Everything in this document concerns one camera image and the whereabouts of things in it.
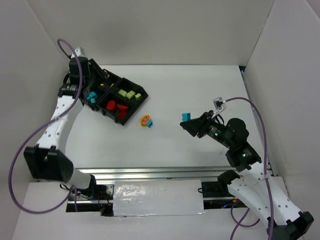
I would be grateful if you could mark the long teal brick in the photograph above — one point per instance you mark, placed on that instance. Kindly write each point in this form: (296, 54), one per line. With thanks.
(186, 116)

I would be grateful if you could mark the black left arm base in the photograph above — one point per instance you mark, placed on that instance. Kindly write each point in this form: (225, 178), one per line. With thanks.
(98, 198)

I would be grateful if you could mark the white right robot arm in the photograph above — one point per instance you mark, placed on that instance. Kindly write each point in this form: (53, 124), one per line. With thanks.
(248, 181)

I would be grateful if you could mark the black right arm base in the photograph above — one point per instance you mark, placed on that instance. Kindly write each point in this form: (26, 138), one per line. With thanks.
(216, 194)

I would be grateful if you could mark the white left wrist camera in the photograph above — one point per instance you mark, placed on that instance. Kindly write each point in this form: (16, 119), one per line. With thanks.
(79, 52)

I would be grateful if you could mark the teal frog-print round brick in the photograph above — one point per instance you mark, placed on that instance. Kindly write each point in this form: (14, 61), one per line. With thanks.
(92, 97)

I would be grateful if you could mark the white foam cover panel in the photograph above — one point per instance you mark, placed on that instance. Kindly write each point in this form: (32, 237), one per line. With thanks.
(157, 198)

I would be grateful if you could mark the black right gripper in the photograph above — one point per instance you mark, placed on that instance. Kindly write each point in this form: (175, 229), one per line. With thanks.
(201, 127)

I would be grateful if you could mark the light green curved brick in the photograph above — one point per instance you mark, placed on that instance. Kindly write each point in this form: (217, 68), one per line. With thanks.
(130, 94)

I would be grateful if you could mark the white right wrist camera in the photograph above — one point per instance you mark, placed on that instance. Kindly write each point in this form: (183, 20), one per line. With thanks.
(219, 104)

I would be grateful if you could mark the red curved slope brick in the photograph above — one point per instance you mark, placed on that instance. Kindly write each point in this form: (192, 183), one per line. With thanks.
(122, 107)

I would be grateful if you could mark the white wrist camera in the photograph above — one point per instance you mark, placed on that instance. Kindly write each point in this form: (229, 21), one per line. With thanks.
(79, 52)
(219, 104)

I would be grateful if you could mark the yellow flower-print arch brick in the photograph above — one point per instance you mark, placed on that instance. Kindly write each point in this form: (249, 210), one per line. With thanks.
(144, 120)

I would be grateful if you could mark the small teal square brick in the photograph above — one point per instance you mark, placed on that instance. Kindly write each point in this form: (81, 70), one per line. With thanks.
(149, 123)

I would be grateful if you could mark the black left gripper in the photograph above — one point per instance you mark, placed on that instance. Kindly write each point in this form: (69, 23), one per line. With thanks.
(85, 94)

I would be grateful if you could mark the light green square brick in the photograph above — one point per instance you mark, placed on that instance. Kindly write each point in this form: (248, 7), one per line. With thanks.
(138, 96)

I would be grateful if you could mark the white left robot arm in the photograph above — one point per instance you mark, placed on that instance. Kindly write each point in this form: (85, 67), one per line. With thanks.
(47, 159)

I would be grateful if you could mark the aluminium front rail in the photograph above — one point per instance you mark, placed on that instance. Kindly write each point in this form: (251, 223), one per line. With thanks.
(205, 173)

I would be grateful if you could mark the black four-compartment bin tray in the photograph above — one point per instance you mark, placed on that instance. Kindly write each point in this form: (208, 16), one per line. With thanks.
(105, 94)

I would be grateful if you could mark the red curved arch brick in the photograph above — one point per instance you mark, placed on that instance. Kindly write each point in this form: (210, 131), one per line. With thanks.
(111, 106)

